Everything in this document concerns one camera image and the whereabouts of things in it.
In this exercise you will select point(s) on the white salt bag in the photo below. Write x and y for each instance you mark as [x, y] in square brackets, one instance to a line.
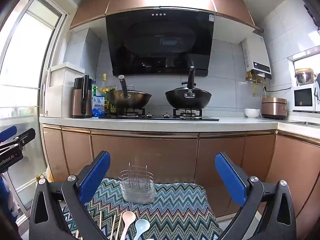
[98, 106]

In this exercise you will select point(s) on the copper upper cabinets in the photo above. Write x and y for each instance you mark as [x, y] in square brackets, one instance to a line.
[90, 10]

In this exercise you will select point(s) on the zigzag patterned cloth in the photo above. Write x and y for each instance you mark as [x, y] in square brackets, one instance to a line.
[179, 211]

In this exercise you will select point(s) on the black wok with lid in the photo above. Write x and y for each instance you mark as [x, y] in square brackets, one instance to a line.
[188, 97]

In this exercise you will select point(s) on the white bowl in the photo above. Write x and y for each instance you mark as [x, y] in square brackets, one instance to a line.
[252, 112]

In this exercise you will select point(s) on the bronze wok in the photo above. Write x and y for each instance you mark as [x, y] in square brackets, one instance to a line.
[125, 98]

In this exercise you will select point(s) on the white gas water heater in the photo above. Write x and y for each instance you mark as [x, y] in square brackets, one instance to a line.
[256, 57]

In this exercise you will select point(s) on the copper cabinets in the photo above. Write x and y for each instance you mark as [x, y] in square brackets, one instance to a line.
[282, 152]
[90, 10]

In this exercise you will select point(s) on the white microwave oven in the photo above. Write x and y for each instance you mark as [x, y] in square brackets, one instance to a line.
[304, 99]

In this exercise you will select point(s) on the copper rice cooker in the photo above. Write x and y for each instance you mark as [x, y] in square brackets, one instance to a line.
[274, 108]

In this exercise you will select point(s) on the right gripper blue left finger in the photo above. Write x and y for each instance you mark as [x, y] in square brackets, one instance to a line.
[91, 176]

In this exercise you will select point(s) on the black range hood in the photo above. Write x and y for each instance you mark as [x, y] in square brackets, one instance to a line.
[165, 41]

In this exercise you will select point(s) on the green bottle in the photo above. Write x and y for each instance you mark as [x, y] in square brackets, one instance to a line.
[94, 88]

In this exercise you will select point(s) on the metal pot on shelf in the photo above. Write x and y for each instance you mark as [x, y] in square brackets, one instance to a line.
[304, 76]

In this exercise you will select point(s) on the blue white gloved left hand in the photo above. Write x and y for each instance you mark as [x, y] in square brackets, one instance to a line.
[8, 204]

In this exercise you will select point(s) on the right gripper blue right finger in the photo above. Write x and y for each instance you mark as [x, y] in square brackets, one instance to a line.
[233, 178]

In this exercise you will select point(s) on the copper lower cabinets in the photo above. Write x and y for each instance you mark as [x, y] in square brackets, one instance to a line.
[282, 152]

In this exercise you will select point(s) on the black gas stove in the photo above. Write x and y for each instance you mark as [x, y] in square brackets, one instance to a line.
[174, 114]

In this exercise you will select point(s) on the yellow cap oil bottle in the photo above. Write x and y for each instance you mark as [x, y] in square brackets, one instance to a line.
[104, 88]

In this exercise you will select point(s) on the copper electric kettle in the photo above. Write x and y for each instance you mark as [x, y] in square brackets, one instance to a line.
[82, 97]

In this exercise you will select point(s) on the white storage box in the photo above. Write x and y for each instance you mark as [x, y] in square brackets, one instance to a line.
[59, 87]

